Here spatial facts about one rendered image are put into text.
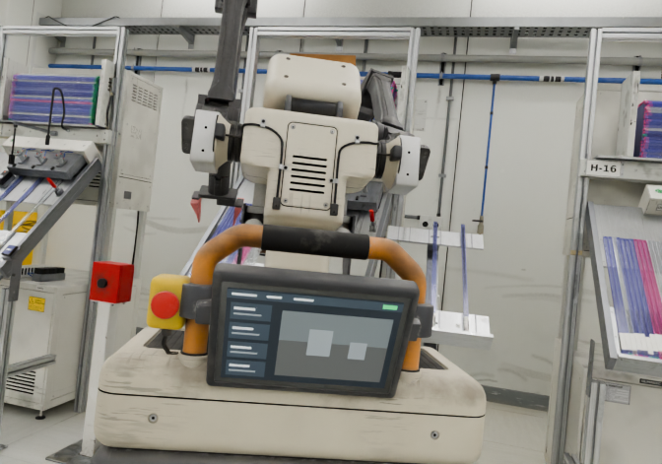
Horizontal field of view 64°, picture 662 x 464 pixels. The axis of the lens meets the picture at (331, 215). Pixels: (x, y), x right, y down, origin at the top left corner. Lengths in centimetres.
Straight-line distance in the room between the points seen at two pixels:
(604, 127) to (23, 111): 272
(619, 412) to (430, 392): 144
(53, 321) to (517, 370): 272
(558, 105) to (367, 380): 325
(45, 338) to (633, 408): 240
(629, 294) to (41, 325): 239
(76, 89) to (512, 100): 263
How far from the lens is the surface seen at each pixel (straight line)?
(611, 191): 244
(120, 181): 299
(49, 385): 285
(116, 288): 230
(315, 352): 70
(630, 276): 203
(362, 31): 247
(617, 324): 188
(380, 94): 152
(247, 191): 237
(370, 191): 216
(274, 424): 77
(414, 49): 239
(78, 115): 292
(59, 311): 277
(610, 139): 247
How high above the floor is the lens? 100
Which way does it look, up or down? 2 degrees up
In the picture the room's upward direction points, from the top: 6 degrees clockwise
